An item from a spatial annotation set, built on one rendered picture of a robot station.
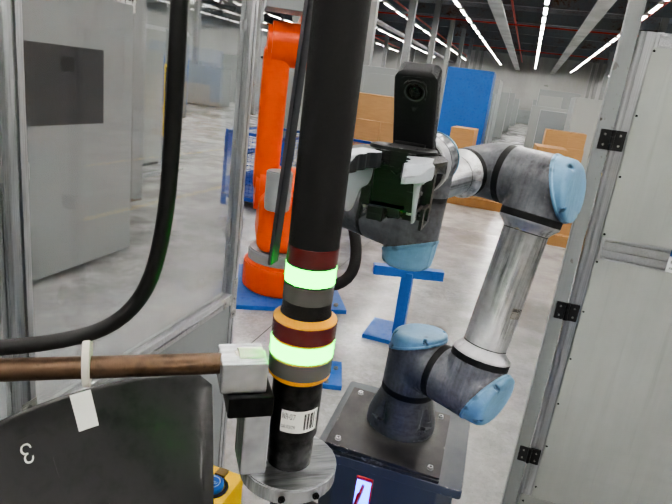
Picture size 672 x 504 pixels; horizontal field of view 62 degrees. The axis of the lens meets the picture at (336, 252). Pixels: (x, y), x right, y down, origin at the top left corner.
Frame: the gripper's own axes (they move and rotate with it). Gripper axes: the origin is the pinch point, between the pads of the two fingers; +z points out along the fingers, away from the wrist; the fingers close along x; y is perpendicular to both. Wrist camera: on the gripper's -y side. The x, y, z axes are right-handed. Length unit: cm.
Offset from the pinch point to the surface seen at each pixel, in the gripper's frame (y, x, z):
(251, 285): 157, 167, -336
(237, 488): 60, 21, -23
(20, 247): 29, 70, -27
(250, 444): 17.4, 1.6, 18.5
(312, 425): 16.2, -1.9, 16.1
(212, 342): 80, 70, -101
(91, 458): 25.8, 16.9, 15.9
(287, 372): 11.8, -0.2, 17.6
